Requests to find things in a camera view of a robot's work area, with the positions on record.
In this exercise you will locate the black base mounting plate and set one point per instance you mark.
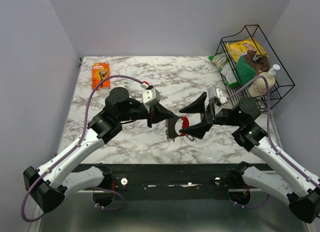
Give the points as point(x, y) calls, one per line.
point(171, 182)

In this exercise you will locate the black wire basket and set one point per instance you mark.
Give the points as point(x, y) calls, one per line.
point(244, 73)

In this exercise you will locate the orange razor box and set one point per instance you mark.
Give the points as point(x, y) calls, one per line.
point(100, 71)

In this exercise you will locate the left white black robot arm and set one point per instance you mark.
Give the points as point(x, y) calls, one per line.
point(49, 184)

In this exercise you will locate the red white keyring carabiner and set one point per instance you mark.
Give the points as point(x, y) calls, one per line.
point(173, 127)

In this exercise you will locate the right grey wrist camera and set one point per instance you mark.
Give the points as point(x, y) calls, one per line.
point(216, 96)

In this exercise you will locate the cream lotion pump bottle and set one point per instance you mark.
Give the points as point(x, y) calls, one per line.
point(258, 88)

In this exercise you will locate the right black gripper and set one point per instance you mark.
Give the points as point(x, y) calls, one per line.
point(199, 130)

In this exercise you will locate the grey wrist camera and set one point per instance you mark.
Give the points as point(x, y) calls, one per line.
point(150, 97)
point(216, 96)

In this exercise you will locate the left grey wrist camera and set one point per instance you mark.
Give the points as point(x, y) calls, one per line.
point(150, 97)

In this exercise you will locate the brown crumpled cloth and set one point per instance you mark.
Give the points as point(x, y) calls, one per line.
point(256, 61)

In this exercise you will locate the small black key fob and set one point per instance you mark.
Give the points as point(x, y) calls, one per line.
point(191, 138)

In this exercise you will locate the green white snack bag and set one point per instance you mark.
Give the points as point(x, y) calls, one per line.
point(222, 63)

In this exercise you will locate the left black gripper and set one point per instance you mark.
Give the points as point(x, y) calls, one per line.
point(158, 113)

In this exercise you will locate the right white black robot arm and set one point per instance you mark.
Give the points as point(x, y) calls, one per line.
point(297, 187)

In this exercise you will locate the yellow chips bag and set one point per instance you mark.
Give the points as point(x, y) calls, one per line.
point(238, 49)

